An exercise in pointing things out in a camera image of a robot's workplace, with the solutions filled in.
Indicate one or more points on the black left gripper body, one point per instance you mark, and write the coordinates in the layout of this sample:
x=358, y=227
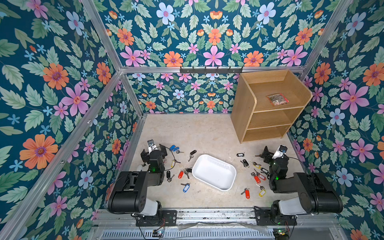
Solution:
x=161, y=153

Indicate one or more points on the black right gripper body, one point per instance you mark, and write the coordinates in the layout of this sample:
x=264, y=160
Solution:
x=272, y=154

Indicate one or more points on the yellow ring tag key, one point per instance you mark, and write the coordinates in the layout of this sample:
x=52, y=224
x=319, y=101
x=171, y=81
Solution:
x=174, y=162

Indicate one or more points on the small dark key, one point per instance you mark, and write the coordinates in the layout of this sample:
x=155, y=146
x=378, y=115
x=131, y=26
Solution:
x=169, y=176

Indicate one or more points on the blue tag key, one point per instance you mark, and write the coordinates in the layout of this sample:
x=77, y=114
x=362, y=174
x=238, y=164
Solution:
x=186, y=187
x=175, y=149

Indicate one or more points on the red tag key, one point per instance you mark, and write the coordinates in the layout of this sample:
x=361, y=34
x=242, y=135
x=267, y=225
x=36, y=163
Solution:
x=261, y=176
x=246, y=193
x=257, y=179
x=181, y=174

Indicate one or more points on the key with black ring tag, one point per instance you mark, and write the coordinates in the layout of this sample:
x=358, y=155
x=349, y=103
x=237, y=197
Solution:
x=245, y=163

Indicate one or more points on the dark tag key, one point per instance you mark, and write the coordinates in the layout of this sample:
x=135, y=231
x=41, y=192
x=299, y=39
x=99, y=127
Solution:
x=192, y=155

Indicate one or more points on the blue tag key front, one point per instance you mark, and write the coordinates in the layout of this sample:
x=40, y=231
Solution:
x=186, y=187

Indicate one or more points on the wooden shelf cabinet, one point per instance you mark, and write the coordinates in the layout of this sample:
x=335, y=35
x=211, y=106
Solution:
x=253, y=116

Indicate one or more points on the white storage tray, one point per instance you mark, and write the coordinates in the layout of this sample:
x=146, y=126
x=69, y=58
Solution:
x=214, y=172

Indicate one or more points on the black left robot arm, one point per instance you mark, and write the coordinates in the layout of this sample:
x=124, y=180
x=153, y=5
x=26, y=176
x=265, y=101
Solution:
x=129, y=193

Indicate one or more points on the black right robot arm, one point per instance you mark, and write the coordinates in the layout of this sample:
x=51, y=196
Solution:
x=315, y=193

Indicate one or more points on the clear bag of small parts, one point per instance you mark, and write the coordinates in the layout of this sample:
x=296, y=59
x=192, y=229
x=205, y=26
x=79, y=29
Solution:
x=277, y=99

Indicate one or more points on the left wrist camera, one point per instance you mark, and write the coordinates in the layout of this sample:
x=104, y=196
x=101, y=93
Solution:
x=151, y=145

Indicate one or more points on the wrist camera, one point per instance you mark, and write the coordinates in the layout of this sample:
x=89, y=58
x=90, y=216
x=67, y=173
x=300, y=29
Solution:
x=280, y=153
x=151, y=145

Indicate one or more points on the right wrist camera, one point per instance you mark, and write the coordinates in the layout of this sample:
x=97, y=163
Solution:
x=280, y=153

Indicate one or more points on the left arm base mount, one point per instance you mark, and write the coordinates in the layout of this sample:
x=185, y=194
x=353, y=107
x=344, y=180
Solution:
x=164, y=218

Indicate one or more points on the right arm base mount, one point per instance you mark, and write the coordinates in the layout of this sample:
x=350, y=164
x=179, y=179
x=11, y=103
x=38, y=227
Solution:
x=273, y=217

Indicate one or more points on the black wall hook rail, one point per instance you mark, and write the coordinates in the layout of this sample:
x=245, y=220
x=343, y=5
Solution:
x=211, y=70

